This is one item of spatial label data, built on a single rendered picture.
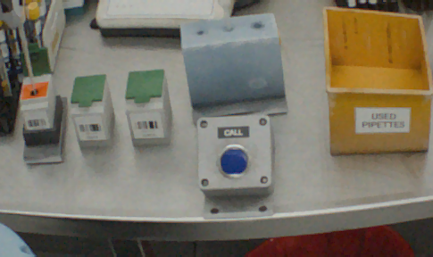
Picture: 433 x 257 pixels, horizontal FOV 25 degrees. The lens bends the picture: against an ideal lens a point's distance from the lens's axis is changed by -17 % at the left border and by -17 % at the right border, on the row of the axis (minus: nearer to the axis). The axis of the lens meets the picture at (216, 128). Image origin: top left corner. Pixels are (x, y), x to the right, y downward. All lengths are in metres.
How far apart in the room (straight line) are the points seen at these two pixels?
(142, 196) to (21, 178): 0.16
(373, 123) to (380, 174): 0.06
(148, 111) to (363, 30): 0.26
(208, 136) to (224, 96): 0.12
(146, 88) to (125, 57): 0.15
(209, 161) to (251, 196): 0.07
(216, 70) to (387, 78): 0.21
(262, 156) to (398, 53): 0.24
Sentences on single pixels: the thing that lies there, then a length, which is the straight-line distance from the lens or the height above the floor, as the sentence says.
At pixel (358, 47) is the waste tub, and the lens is 1.21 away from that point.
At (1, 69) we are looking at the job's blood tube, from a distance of 1.21.
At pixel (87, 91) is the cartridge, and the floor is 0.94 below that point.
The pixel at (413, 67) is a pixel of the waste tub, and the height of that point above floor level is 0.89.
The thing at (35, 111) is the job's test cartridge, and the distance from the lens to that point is 1.16.
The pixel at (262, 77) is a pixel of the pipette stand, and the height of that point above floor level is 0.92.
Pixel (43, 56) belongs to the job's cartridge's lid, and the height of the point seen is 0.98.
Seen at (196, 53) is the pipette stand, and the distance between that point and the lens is 1.14.
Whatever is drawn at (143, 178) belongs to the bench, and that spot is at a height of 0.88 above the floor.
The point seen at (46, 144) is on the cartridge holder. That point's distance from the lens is 1.19.
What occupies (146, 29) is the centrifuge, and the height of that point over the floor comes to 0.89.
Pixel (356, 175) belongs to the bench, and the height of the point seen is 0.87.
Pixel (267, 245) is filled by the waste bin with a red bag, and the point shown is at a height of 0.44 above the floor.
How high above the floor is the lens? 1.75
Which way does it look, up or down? 48 degrees down
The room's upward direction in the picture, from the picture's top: 9 degrees counter-clockwise
